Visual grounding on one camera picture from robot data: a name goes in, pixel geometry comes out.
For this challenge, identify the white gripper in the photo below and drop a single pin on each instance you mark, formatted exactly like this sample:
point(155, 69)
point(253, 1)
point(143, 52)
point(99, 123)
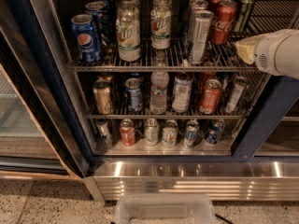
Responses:
point(266, 54)

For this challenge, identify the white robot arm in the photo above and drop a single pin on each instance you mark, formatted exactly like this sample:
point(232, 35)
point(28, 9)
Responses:
point(274, 53)

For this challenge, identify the silver slim can middle shelf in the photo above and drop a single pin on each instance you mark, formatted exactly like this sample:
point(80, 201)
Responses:
point(238, 88)

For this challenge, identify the front red Coca-Cola can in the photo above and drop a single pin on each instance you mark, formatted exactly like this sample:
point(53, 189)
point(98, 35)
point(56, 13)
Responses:
point(223, 22)

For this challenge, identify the front green can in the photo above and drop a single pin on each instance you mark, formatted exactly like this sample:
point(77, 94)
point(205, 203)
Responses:
point(244, 11)

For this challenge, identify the front silver slim can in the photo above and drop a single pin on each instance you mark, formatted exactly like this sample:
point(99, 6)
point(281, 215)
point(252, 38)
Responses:
point(199, 34)

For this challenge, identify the red can middle shelf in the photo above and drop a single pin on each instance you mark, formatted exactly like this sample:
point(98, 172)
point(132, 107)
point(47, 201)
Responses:
point(210, 97)

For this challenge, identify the red can shelf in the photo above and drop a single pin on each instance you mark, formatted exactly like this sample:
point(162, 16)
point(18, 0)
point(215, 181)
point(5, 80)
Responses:
point(210, 97)
point(127, 131)

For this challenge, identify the blue Pepsi can bottom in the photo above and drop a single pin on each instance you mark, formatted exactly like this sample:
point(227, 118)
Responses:
point(214, 131)

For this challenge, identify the blue pepsi can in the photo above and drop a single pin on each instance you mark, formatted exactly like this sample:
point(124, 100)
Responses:
point(98, 10)
point(85, 33)
point(214, 131)
point(105, 6)

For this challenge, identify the front right 7UP can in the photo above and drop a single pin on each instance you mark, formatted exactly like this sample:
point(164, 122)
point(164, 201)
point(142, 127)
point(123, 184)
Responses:
point(160, 27)

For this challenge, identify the silver blue can bottom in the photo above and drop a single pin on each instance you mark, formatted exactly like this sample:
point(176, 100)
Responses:
point(190, 135)

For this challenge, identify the stainless steel fridge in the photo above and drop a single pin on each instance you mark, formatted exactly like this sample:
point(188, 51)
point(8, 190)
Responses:
point(273, 173)

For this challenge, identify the white 7UP can bottom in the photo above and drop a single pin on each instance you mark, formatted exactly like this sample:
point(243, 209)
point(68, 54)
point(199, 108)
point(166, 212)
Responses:
point(170, 133)

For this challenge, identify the front left 7UP can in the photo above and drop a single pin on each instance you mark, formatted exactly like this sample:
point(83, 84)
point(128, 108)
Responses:
point(128, 32)

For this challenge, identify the white can bottom shelf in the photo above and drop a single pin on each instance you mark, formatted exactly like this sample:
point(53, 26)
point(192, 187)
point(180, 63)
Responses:
point(151, 132)

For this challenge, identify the blue can middle shelf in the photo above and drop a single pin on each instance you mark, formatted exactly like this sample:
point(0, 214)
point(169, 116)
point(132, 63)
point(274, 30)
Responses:
point(133, 94)

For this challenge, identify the red can bottom shelf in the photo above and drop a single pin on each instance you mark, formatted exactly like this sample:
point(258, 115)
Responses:
point(127, 131)

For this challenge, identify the gold can middle shelf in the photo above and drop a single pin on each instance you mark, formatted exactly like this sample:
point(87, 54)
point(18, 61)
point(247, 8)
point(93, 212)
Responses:
point(102, 94)

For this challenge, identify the front blue Pepsi can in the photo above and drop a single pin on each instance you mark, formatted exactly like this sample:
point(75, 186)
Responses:
point(85, 33)

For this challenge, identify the silver can bottom left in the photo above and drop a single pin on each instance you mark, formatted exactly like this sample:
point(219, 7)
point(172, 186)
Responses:
point(103, 128)

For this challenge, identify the open glass fridge door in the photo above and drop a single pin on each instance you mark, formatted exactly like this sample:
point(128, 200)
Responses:
point(43, 128)

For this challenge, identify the labelled dark bottle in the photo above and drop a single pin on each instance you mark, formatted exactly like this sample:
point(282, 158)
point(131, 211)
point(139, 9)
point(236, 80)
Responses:
point(182, 91)

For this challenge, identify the clear water bottle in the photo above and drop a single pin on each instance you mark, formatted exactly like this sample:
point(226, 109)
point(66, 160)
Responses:
point(158, 91)

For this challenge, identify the clear plastic bin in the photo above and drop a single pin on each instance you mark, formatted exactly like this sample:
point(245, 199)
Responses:
point(165, 208)

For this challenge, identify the middle wire shelf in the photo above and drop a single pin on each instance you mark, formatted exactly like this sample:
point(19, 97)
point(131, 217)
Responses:
point(192, 113)

